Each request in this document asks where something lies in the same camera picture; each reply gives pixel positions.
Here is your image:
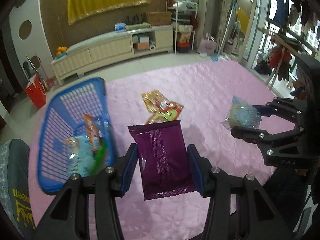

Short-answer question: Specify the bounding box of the small round biscuit pack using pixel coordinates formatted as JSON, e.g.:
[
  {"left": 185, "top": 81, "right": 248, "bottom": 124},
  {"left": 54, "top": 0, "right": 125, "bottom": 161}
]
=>
[{"left": 221, "top": 96, "right": 261, "bottom": 131}]

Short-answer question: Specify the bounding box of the green-edged cracker pack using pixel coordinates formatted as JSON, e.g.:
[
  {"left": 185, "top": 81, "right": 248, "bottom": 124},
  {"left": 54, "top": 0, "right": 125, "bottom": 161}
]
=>
[{"left": 90, "top": 139, "right": 107, "bottom": 175}]

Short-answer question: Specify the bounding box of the purple snack packet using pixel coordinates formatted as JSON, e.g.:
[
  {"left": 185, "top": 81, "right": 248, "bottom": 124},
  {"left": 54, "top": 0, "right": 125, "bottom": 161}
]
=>
[{"left": 128, "top": 120, "right": 195, "bottom": 200}]

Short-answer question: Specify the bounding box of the orange wafer snack packet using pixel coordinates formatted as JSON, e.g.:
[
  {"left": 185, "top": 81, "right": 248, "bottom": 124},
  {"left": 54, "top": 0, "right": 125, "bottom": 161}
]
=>
[{"left": 84, "top": 114, "right": 101, "bottom": 152}]

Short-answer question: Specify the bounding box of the blue plastic basket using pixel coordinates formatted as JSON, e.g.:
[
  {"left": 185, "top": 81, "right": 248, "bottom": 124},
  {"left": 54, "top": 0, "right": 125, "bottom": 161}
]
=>
[{"left": 37, "top": 77, "right": 110, "bottom": 195}]

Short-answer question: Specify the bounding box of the grey queen cushion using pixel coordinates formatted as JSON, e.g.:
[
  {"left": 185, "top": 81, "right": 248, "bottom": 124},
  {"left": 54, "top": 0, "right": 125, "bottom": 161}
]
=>
[{"left": 1, "top": 139, "right": 36, "bottom": 239}]

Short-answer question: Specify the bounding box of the cartoon light blue snack bag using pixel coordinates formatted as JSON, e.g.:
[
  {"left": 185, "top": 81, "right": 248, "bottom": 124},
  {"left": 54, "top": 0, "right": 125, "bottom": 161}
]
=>
[{"left": 66, "top": 135, "right": 95, "bottom": 177}]

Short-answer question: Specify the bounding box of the pink gift bag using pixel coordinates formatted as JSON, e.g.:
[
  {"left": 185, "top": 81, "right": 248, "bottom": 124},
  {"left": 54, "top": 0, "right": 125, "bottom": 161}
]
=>
[{"left": 197, "top": 34, "right": 217, "bottom": 56}]

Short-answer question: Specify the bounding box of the yellow-green snack sachet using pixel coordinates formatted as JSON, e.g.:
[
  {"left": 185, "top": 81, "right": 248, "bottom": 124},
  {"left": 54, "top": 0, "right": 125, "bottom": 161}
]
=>
[{"left": 145, "top": 109, "right": 180, "bottom": 125}]

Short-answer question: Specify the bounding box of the orange snack sachet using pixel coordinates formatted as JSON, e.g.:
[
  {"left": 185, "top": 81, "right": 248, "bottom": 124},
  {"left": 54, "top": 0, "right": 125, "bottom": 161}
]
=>
[{"left": 141, "top": 90, "right": 170, "bottom": 113}]

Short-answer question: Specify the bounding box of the standing air conditioner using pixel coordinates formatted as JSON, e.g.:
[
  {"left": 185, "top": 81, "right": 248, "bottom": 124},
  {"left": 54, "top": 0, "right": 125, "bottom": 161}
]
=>
[{"left": 196, "top": 0, "right": 220, "bottom": 44}]

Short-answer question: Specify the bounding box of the red paper bag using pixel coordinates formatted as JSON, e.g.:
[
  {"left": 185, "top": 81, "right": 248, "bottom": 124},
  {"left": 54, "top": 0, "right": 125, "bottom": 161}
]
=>
[{"left": 24, "top": 74, "right": 47, "bottom": 110}]

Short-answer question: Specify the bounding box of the white metal shelf rack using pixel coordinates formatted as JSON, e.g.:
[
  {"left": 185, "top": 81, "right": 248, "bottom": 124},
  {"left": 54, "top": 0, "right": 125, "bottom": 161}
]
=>
[{"left": 166, "top": 0, "right": 199, "bottom": 53}]

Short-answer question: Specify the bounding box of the brown cardboard box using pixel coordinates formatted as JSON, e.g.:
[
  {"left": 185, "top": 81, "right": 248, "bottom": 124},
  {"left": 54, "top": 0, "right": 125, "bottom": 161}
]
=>
[{"left": 144, "top": 11, "right": 171, "bottom": 26}]

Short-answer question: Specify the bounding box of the pile of oranges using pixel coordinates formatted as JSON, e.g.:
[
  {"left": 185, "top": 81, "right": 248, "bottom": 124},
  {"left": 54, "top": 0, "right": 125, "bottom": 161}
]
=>
[{"left": 56, "top": 47, "right": 68, "bottom": 56}]

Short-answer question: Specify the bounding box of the cream TV cabinet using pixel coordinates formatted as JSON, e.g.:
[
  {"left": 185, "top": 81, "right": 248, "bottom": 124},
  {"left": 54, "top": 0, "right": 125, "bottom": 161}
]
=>
[{"left": 51, "top": 25, "right": 174, "bottom": 85}]

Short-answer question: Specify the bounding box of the green folded towel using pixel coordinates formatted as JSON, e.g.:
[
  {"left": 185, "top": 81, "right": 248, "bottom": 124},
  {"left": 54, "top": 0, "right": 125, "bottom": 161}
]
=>
[{"left": 125, "top": 22, "right": 152, "bottom": 31}]

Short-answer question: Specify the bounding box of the blue tissue pack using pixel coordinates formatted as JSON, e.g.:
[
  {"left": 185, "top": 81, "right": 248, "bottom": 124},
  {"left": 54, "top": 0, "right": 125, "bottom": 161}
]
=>
[{"left": 114, "top": 22, "right": 126, "bottom": 32}]

